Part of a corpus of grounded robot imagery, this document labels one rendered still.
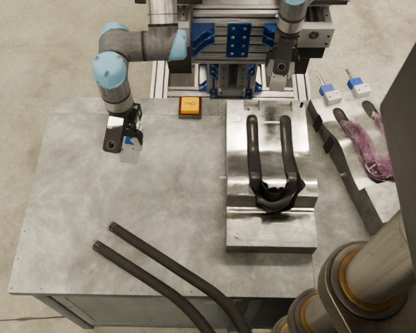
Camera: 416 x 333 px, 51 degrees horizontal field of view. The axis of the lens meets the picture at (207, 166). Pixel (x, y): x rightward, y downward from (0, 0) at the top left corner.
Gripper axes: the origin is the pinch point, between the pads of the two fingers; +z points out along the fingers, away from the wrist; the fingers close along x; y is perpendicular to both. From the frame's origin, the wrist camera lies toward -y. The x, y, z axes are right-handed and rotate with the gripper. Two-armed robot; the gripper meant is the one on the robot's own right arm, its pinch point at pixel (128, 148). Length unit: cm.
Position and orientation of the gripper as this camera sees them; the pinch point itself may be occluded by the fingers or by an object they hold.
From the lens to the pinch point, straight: 133.0
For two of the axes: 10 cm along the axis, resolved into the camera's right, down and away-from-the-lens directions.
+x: -9.8, -1.6, 0.9
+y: 1.8, -8.6, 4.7
